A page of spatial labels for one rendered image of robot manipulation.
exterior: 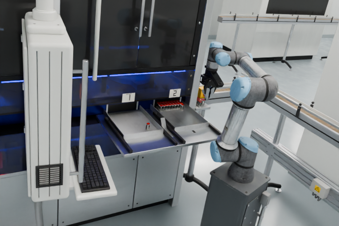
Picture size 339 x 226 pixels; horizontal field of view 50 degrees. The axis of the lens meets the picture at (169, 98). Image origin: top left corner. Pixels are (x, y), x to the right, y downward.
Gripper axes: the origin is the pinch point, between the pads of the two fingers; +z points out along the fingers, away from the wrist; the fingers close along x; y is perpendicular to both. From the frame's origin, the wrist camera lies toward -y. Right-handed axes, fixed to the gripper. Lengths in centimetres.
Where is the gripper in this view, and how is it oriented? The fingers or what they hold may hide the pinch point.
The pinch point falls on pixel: (208, 99)
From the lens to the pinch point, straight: 227.1
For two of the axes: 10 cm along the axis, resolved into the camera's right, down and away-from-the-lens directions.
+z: -1.3, 9.1, 4.0
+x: -8.7, 0.9, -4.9
